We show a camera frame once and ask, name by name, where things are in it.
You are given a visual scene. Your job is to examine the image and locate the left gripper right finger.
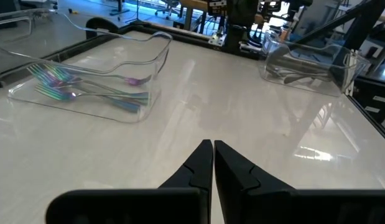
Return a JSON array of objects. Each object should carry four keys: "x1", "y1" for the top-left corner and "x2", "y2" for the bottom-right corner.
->
[{"x1": 214, "y1": 139, "x2": 385, "y2": 224}]

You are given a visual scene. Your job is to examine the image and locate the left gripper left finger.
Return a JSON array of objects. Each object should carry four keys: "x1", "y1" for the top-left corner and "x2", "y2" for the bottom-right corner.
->
[{"x1": 45, "y1": 139, "x2": 215, "y2": 224}]

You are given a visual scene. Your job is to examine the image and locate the iridescent rainbow fork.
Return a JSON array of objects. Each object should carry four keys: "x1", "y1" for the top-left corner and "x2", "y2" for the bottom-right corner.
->
[
  {"x1": 26, "y1": 64, "x2": 142, "y2": 113},
  {"x1": 34, "y1": 84, "x2": 149, "y2": 106},
  {"x1": 67, "y1": 72, "x2": 153, "y2": 87},
  {"x1": 42, "y1": 63, "x2": 149, "y2": 100}
]

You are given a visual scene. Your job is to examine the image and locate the black metal fork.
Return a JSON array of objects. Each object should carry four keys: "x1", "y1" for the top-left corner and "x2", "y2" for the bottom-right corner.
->
[
  {"x1": 282, "y1": 76, "x2": 325, "y2": 85},
  {"x1": 272, "y1": 68, "x2": 335, "y2": 79}
]

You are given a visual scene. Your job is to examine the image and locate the clear plastic bin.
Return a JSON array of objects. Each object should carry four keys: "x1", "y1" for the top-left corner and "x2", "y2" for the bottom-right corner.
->
[
  {"x1": 259, "y1": 30, "x2": 371, "y2": 98},
  {"x1": 0, "y1": 8, "x2": 174, "y2": 124}
]

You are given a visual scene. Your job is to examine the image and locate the black drawer cabinet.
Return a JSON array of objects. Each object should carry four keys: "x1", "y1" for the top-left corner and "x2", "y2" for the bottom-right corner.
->
[{"x1": 352, "y1": 73, "x2": 385, "y2": 131}]

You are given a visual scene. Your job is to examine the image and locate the wooden desk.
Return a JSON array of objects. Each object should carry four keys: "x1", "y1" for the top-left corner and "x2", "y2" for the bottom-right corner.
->
[{"x1": 179, "y1": 0, "x2": 211, "y2": 32}]

